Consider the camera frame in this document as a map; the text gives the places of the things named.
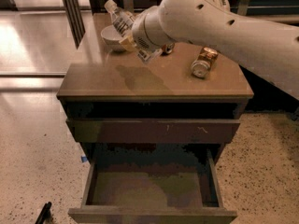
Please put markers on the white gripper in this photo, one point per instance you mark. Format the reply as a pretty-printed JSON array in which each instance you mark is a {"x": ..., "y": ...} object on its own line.
[{"x": 140, "y": 34}]

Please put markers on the clear plastic water bottle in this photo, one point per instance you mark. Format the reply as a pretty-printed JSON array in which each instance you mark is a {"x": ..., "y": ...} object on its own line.
[{"x": 121, "y": 19}]

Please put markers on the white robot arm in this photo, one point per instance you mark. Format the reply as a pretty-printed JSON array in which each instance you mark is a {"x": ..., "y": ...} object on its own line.
[{"x": 268, "y": 49}]

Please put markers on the brown drawer cabinet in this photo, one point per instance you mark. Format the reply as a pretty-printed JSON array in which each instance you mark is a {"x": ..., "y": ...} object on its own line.
[{"x": 102, "y": 84}]

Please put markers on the closed top drawer front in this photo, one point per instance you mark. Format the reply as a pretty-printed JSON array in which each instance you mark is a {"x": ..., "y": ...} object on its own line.
[{"x": 153, "y": 131}]

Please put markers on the open middle drawer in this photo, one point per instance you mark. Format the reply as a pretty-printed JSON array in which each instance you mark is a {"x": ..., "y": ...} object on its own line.
[{"x": 165, "y": 188}]

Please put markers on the white bowl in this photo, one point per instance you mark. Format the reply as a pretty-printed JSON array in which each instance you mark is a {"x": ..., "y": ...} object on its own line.
[{"x": 111, "y": 38}]

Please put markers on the red soda can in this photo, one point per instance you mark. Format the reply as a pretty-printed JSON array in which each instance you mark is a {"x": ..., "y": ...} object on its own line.
[{"x": 168, "y": 48}]

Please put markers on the gold and silver can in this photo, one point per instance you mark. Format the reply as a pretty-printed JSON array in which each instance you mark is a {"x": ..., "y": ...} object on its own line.
[{"x": 202, "y": 65}]

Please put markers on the blue tape on floor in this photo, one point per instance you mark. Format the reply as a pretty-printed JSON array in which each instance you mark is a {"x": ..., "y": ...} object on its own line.
[{"x": 84, "y": 159}]

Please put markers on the black object on floor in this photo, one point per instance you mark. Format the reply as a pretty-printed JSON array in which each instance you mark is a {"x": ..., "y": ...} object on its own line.
[{"x": 44, "y": 214}]

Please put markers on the metal door frame post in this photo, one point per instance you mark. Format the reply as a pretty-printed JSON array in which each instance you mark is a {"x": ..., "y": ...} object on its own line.
[{"x": 75, "y": 20}]

